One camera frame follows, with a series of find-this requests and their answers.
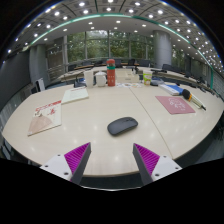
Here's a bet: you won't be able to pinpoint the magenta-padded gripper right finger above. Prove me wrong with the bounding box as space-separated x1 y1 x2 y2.
132 142 183 186

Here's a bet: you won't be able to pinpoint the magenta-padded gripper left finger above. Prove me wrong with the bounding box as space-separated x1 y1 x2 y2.
39 142 92 186

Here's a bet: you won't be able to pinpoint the black computer mouse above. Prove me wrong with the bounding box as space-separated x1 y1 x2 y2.
107 116 139 137

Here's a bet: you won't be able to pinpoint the pink mouse pad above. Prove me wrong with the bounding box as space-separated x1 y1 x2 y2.
155 95 196 115

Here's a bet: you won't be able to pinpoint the red and beige magazine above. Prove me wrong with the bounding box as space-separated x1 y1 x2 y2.
27 99 63 137

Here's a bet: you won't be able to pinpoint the white paper booklet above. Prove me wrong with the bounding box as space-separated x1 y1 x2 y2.
61 86 90 105

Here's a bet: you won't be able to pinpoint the black handheld microphone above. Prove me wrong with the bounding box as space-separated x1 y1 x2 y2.
181 88 207 111

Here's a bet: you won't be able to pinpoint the blue and white book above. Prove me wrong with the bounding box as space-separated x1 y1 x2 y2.
158 83 185 97

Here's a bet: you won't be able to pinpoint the black conference device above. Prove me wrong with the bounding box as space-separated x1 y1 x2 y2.
149 77 165 87

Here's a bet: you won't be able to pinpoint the colourful sticker sheet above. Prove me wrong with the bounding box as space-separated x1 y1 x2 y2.
115 82 143 89

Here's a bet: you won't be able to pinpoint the green printed paper cup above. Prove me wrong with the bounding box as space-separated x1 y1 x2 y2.
142 69 153 86

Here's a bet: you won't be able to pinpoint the white cup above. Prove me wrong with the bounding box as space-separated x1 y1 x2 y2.
83 69 95 89

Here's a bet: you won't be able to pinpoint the white jug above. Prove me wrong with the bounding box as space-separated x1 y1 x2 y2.
94 71 108 88

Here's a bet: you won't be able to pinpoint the beige cardboard box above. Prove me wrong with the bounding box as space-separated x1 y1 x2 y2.
115 68 140 84

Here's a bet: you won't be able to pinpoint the red bottle with green band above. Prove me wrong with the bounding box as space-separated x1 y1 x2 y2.
106 58 117 87

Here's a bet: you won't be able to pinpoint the dark office chairs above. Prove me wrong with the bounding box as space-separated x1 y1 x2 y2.
68 58 208 84

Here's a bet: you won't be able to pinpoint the ceiling lights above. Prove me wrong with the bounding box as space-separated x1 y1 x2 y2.
6 0 222 69

